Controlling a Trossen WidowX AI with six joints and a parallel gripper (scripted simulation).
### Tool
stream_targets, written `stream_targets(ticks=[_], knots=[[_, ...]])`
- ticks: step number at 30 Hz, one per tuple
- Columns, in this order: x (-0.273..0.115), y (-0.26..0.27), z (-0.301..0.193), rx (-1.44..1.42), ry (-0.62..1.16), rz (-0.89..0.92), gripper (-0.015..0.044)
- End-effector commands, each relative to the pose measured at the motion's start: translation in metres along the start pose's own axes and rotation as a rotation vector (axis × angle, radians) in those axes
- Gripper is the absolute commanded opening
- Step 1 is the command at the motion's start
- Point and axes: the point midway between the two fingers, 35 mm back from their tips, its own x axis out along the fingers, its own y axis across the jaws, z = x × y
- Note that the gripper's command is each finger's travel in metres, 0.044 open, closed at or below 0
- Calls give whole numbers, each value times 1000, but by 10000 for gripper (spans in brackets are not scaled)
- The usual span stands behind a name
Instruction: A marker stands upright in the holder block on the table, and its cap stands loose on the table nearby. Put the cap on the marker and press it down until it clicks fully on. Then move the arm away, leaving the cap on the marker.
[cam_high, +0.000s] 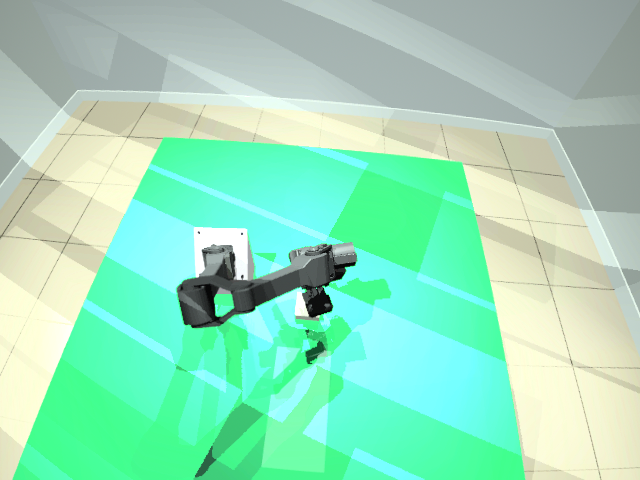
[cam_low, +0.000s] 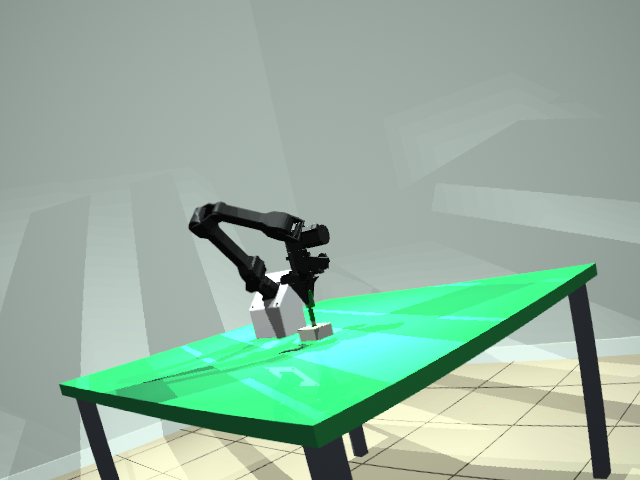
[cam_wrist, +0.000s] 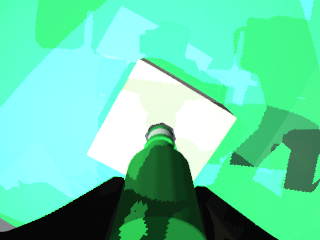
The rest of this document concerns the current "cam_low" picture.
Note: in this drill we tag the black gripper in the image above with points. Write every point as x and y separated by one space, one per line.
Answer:
298 279

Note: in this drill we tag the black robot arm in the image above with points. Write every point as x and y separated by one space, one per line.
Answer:
276 225

